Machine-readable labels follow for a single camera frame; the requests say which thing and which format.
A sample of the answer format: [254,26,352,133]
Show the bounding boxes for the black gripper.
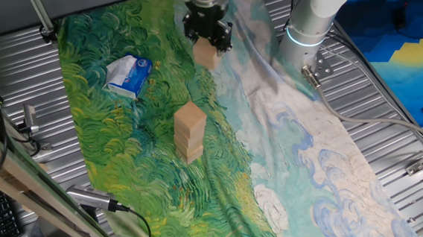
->
[180,0,237,58]

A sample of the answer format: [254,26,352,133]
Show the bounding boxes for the blue tissue pack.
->
[104,52,154,101]

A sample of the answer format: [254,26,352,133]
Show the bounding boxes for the painted landscape cloth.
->
[42,0,423,237]

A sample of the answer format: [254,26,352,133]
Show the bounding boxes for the black pole clamp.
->
[37,24,59,45]

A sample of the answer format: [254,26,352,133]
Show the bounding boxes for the blue and yellow mat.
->
[326,0,423,129]

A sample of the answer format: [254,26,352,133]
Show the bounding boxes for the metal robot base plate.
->
[312,50,336,82]

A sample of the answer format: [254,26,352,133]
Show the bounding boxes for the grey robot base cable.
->
[296,63,423,149]

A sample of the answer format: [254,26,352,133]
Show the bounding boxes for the black camera cable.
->
[105,200,155,237]

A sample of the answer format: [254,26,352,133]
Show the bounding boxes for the small silver camera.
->
[21,103,42,135]

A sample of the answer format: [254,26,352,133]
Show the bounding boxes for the silver bar camera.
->
[64,183,118,212]

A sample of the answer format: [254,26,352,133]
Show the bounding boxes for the metal frame beam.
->
[0,118,124,237]

